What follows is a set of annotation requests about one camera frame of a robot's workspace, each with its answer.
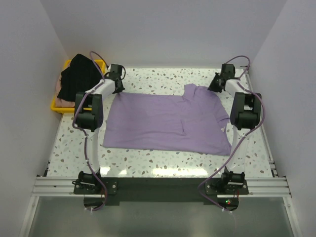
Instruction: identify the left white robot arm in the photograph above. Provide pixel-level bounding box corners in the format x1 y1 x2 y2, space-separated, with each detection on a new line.
73 64 126 195

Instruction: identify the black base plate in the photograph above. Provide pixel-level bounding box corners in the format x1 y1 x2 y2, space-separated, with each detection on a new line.
72 173 249 207

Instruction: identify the yellow plastic bin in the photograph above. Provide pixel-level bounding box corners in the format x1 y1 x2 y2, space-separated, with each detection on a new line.
50 60 106 114

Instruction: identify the purple t shirt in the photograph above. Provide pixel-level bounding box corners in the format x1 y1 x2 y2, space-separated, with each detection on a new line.
103 84 231 156

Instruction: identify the pink t shirt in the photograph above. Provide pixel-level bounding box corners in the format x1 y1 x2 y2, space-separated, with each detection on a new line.
55 76 75 108

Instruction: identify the black t shirt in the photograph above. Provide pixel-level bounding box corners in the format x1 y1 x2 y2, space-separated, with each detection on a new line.
57 54 102 102

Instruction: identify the aluminium frame rail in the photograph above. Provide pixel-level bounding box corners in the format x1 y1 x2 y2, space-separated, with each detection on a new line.
31 177 292 198

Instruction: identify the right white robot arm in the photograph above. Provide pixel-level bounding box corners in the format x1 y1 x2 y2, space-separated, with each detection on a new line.
205 63 261 195

